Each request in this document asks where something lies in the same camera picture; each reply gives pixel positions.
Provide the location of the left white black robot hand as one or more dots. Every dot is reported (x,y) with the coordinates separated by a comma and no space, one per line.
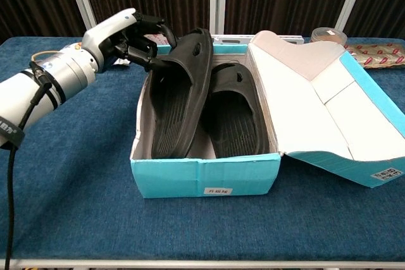
(104,36)

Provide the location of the black rubber slipper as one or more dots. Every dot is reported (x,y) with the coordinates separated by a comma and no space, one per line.
(234,115)
(180,93)

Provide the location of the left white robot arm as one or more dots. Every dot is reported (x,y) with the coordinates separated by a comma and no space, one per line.
(38,93)

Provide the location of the light blue open shoe box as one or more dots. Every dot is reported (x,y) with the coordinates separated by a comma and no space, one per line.
(332,108)

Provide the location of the blue table cloth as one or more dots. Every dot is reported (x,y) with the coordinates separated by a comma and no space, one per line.
(79,172)

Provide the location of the round clear container brown contents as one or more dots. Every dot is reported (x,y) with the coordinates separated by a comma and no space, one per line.
(329,35)

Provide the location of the gold red wrapped package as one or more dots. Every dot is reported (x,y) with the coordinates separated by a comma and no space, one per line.
(376,55)

